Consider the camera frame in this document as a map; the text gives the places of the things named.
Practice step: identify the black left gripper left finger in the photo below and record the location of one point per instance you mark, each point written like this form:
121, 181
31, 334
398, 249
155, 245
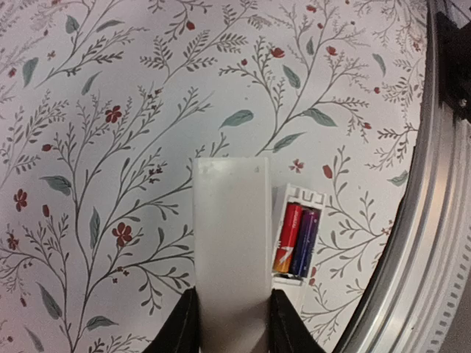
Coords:
180, 332

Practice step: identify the white remote control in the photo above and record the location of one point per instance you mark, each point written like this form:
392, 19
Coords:
294, 287

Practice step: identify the floral patterned table mat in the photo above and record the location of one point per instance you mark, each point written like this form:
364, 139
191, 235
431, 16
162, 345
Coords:
106, 104

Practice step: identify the red black battery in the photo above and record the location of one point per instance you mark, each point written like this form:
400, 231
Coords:
305, 243

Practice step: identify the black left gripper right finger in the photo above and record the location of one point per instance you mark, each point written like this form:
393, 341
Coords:
287, 332

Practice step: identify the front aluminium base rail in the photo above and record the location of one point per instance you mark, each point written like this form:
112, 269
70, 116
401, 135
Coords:
414, 293

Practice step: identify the white remote battery cover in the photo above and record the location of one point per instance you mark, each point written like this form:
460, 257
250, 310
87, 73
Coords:
232, 251

